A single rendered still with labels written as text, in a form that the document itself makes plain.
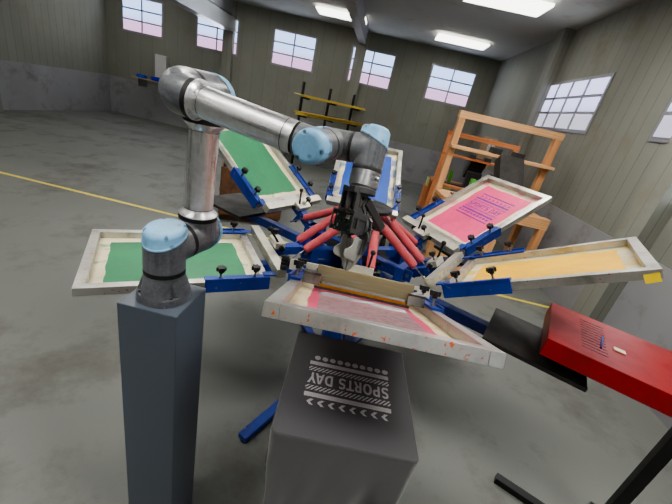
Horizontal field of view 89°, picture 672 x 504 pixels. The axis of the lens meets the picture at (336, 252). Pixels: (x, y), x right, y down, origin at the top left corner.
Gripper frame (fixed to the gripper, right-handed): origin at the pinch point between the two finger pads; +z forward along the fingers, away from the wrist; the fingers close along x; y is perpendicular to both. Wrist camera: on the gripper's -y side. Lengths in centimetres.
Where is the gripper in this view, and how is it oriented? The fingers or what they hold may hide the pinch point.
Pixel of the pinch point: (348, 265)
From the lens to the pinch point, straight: 88.8
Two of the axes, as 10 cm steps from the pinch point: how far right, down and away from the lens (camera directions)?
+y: -6.5, -1.0, -7.5
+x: 7.2, 2.3, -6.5
